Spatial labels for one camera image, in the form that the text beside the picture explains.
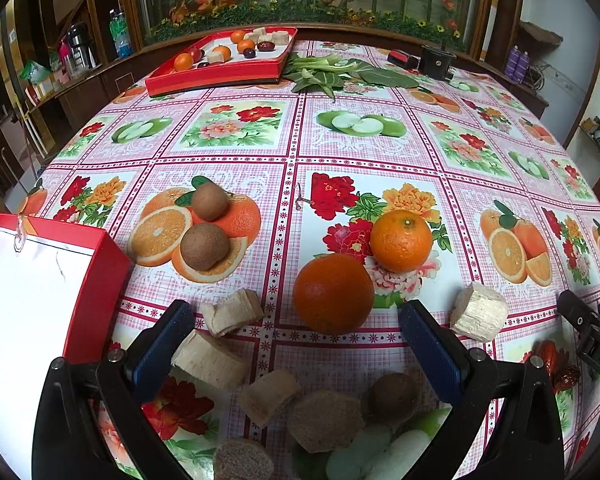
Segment beige chunk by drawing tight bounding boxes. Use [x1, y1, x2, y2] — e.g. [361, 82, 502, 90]
[200, 288, 264, 338]
[237, 370, 301, 428]
[171, 330, 248, 391]
[450, 282, 508, 342]

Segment brown kiwi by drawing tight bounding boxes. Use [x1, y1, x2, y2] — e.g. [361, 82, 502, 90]
[361, 373, 420, 425]

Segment orange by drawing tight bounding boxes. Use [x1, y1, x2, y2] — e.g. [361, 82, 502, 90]
[292, 254, 375, 336]
[173, 52, 194, 72]
[370, 210, 432, 273]

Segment round brown cake piece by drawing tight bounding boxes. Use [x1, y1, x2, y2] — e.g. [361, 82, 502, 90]
[287, 390, 365, 453]

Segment near red tray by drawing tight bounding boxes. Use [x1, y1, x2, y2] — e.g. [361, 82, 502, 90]
[0, 214, 131, 479]

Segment red tray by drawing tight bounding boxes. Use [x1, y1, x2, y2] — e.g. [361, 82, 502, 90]
[145, 25, 298, 96]
[0, 214, 131, 479]

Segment floral fruit tablecloth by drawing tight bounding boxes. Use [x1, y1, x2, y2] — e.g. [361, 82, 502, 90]
[23, 70, 600, 479]

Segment black box on table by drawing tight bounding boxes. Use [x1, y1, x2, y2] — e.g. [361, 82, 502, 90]
[418, 46, 456, 81]

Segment red black device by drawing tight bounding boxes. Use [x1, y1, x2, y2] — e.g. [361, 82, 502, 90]
[387, 50, 419, 70]

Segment green leafy vegetables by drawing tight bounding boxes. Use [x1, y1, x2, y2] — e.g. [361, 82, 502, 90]
[282, 52, 418, 100]

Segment black thermos jug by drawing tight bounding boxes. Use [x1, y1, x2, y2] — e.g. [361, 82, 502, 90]
[68, 22, 97, 70]

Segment far red tray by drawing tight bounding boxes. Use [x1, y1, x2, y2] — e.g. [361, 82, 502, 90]
[145, 25, 298, 96]

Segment green plastic bottle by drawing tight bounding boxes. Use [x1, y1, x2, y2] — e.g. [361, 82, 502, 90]
[109, 9, 133, 58]

